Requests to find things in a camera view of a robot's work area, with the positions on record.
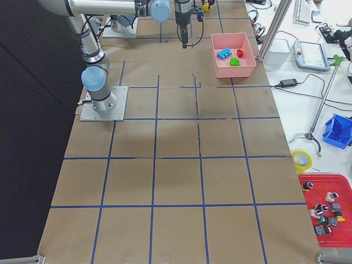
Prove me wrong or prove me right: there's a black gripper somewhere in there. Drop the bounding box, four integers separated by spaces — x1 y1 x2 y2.
175 11 191 48

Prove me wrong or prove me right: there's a yellow toy block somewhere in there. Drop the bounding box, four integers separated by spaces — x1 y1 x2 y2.
202 3 212 12

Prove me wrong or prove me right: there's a blue toy block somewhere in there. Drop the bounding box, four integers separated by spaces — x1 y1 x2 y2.
217 48 232 60

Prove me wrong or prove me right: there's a green toy block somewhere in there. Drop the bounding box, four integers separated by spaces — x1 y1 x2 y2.
230 57 240 67

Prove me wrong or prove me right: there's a red toy block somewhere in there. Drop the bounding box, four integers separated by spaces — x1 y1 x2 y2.
236 48 244 58

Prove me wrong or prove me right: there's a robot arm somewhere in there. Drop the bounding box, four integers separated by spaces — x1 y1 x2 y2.
39 1 171 113
111 15 137 33

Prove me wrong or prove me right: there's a pink plastic box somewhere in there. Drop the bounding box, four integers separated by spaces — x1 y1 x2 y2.
211 32 256 78

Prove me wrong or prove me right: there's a black power adapter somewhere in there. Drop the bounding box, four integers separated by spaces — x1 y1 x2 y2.
278 79 299 88

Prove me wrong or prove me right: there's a white keyboard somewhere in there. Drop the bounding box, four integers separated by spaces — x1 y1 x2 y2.
293 0 312 26

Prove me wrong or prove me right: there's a teach pendant tablet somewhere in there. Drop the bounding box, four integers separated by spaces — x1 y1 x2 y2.
293 40 330 72

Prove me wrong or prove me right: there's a metal reacher grabber tool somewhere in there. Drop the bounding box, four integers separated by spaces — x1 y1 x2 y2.
289 54 344 157

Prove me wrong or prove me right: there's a yellow tape roll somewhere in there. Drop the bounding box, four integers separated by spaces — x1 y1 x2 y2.
292 150 312 174

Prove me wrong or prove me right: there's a blue storage bin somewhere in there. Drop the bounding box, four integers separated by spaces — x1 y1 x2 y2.
322 114 351 150

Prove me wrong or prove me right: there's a red parts tray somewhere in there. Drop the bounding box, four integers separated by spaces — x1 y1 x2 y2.
299 174 351 248

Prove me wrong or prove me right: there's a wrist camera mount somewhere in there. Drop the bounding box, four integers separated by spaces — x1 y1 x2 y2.
191 5 204 22

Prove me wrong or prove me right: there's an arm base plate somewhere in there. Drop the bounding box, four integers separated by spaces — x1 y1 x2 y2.
80 86 129 122
102 15 138 39

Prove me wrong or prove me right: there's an aluminium frame post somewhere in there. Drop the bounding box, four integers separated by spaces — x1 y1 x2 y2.
257 0 292 62

